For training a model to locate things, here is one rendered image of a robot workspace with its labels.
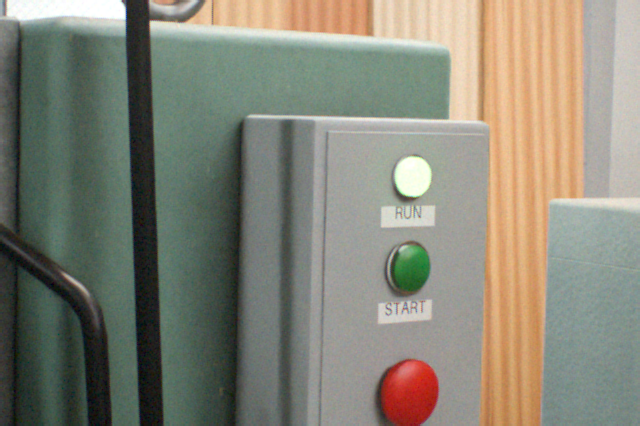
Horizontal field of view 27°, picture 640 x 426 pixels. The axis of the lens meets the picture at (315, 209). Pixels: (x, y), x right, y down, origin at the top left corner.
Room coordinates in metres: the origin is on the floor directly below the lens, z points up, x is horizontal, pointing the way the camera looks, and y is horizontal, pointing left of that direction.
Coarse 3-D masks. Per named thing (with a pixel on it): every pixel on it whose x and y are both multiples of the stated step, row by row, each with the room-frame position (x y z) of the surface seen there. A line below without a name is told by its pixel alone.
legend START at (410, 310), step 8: (384, 304) 0.58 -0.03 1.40; (392, 304) 0.59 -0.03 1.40; (400, 304) 0.59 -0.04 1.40; (408, 304) 0.59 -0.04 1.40; (416, 304) 0.59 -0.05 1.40; (424, 304) 0.60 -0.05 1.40; (384, 312) 0.58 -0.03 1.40; (392, 312) 0.59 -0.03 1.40; (400, 312) 0.59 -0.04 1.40; (408, 312) 0.59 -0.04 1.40; (416, 312) 0.59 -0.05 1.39; (424, 312) 0.60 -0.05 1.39; (384, 320) 0.58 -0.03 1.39; (392, 320) 0.59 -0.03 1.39; (400, 320) 0.59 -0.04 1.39; (408, 320) 0.59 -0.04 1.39; (416, 320) 0.59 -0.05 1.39
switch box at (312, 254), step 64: (256, 128) 0.60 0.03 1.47; (320, 128) 0.56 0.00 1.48; (384, 128) 0.58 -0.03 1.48; (448, 128) 0.60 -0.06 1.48; (256, 192) 0.60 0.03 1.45; (320, 192) 0.56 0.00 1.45; (384, 192) 0.58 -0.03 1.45; (448, 192) 0.60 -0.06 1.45; (256, 256) 0.60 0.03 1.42; (320, 256) 0.57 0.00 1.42; (384, 256) 0.58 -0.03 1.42; (448, 256) 0.60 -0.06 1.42; (256, 320) 0.60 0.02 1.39; (320, 320) 0.57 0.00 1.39; (448, 320) 0.60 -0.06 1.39; (256, 384) 0.60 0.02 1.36; (320, 384) 0.57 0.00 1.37; (448, 384) 0.61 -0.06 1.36
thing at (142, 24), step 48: (144, 0) 0.54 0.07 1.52; (144, 48) 0.54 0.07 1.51; (144, 96) 0.54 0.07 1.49; (144, 144) 0.54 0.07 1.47; (144, 192) 0.54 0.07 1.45; (0, 240) 0.56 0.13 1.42; (144, 240) 0.54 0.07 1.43; (144, 288) 0.54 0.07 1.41; (96, 336) 0.54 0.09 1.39; (144, 336) 0.54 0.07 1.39; (96, 384) 0.54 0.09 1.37; (144, 384) 0.54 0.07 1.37
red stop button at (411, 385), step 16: (400, 368) 0.58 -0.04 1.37; (416, 368) 0.58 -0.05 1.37; (384, 384) 0.58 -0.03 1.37; (400, 384) 0.58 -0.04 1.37; (416, 384) 0.58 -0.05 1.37; (432, 384) 0.59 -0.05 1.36; (384, 400) 0.58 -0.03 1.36; (400, 400) 0.58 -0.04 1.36; (416, 400) 0.58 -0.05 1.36; (432, 400) 0.59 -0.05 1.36; (400, 416) 0.58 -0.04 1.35; (416, 416) 0.58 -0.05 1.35
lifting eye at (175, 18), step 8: (120, 0) 0.70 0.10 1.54; (184, 0) 0.72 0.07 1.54; (192, 0) 0.72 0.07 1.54; (200, 0) 0.72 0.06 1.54; (152, 8) 0.70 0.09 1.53; (160, 8) 0.71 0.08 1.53; (168, 8) 0.71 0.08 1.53; (176, 8) 0.71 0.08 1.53; (184, 8) 0.71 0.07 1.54; (192, 8) 0.72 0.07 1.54; (200, 8) 0.72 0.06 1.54; (152, 16) 0.70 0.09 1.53; (160, 16) 0.71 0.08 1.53; (168, 16) 0.71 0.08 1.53; (176, 16) 0.71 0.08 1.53; (184, 16) 0.71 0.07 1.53; (192, 16) 0.72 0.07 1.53
